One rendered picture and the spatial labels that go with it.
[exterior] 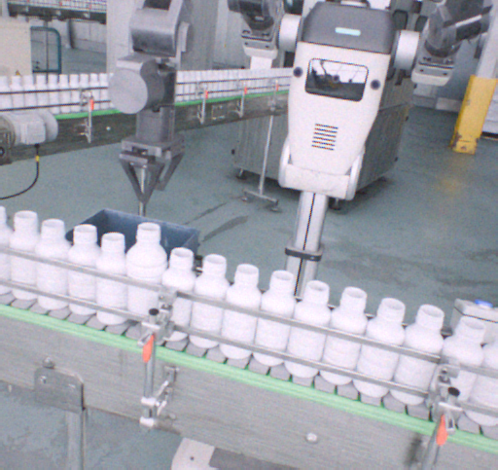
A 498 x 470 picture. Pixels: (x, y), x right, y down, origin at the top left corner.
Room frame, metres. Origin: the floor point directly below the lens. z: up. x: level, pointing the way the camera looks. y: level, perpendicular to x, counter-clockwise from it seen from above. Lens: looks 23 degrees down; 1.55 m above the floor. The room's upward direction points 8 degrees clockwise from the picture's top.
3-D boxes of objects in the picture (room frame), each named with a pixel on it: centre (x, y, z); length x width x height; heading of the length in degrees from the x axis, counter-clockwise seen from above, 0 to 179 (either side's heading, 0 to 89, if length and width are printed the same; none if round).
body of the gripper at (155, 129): (0.77, 0.17, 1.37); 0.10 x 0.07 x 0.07; 169
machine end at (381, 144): (5.20, -0.60, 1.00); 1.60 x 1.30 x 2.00; 151
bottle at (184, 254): (0.75, 0.11, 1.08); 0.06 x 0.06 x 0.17
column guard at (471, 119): (7.88, -3.07, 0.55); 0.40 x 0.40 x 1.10; 79
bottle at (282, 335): (0.72, -0.06, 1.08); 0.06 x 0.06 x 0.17
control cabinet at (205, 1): (7.69, 1.34, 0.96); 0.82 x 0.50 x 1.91; 151
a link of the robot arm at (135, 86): (0.72, 0.18, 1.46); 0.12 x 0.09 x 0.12; 170
